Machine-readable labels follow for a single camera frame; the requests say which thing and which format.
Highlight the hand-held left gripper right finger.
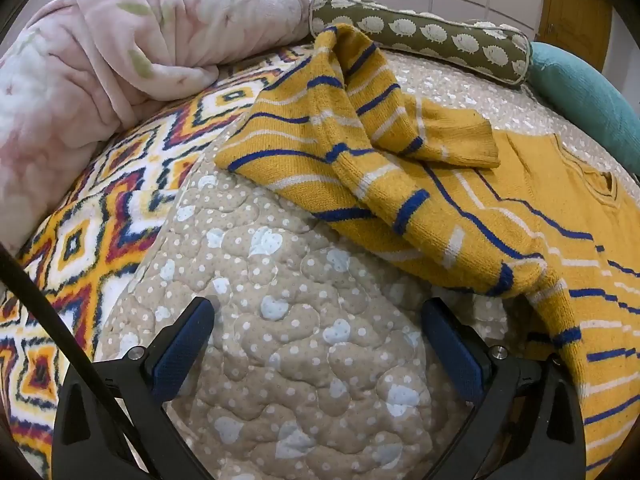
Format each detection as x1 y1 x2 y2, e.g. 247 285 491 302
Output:
421 298 587 480

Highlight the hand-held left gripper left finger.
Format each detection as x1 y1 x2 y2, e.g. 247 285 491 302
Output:
51 296 216 480

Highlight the yellow striped knit sweater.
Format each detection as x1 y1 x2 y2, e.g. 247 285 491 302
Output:
215 23 640 480

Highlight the beige dotted quilted blanket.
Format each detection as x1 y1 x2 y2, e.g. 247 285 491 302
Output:
93 52 636 480

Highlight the colourful diamond pattern blanket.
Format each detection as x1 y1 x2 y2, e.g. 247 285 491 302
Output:
0 44 313 480

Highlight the teal pillow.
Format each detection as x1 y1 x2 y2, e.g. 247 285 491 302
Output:
526 41 640 178

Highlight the pink floral fleece blanket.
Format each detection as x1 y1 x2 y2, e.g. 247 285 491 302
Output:
0 0 341 256

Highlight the olive hedgehog print pillow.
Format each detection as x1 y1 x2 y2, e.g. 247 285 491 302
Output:
308 0 532 87

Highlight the wooden door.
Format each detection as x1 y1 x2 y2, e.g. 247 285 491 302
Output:
539 0 614 68

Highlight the black strap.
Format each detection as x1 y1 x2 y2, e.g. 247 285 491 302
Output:
0 245 166 480

